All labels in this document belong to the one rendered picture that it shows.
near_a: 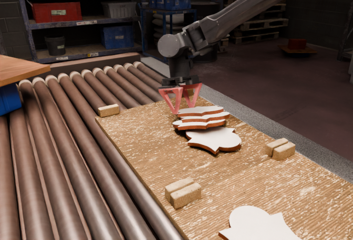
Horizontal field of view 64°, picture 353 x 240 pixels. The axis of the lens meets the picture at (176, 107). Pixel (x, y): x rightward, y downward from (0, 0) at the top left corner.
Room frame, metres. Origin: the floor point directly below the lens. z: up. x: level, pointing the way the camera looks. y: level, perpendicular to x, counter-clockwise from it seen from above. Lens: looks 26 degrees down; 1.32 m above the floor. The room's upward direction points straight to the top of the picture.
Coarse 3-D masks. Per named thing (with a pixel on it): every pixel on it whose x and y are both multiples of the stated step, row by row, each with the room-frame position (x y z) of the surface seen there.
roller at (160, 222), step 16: (64, 80) 1.09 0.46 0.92; (80, 96) 0.92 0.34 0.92; (80, 112) 0.82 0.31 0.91; (96, 128) 0.70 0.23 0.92; (112, 144) 0.61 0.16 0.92; (112, 160) 0.56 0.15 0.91; (128, 176) 0.49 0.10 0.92; (144, 192) 0.44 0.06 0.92; (144, 208) 0.40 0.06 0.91; (160, 208) 0.39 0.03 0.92; (160, 224) 0.36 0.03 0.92
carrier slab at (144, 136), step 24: (192, 96) 0.88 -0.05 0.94; (96, 120) 0.72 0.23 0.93; (120, 120) 0.71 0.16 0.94; (144, 120) 0.71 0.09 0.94; (168, 120) 0.71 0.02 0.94; (240, 120) 0.71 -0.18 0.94; (120, 144) 0.59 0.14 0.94; (144, 144) 0.59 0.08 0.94; (168, 144) 0.59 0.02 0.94; (264, 144) 0.59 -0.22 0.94; (144, 168) 0.49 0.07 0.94; (168, 168) 0.49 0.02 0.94; (192, 168) 0.49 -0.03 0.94; (216, 168) 0.49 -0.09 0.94; (240, 168) 0.49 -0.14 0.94
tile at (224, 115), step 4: (224, 112) 0.67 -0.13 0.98; (228, 112) 0.67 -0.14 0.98; (188, 116) 0.68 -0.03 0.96; (192, 116) 0.67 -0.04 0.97; (196, 116) 0.67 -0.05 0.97; (204, 116) 0.65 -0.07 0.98; (208, 116) 0.65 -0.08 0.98; (212, 116) 0.64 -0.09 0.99; (216, 116) 0.63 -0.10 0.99; (220, 116) 0.63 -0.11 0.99; (224, 116) 0.63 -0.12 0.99; (228, 116) 0.64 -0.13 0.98; (184, 120) 0.65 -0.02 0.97; (188, 120) 0.64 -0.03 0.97; (192, 120) 0.64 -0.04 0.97; (196, 120) 0.64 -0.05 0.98; (200, 120) 0.63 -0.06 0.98; (204, 120) 0.62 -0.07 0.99; (208, 120) 0.62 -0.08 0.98; (212, 120) 0.63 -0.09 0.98
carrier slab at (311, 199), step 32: (288, 160) 0.52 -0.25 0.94; (224, 192) 0.42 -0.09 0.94; (256, 192) 0.42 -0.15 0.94; (288, 192) 0.42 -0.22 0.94; (320, 192) 0.42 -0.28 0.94; (352, 192) 0.42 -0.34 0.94; (192, 224) 0.34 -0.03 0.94; (224, 224) 0.34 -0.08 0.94; (288, 224) 0.34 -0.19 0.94; (320, 224) 0.34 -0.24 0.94; (352, 224) 0.34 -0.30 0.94
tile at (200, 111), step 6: (186, 108) 0.77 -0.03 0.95; (192, 108) 0.75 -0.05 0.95; (198, 108) 0.74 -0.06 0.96; (204, 108) 0.73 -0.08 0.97; (210, 108) 0.71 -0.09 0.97; (216, 108) 0.70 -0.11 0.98; (222, 108) 0.69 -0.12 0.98; (180, 114) 0.69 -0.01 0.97; (186, 114) 0.68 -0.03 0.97; (192, 114) 0.68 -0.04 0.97; (198, 114) 0.66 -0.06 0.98; (204, 114) 0.67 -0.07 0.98
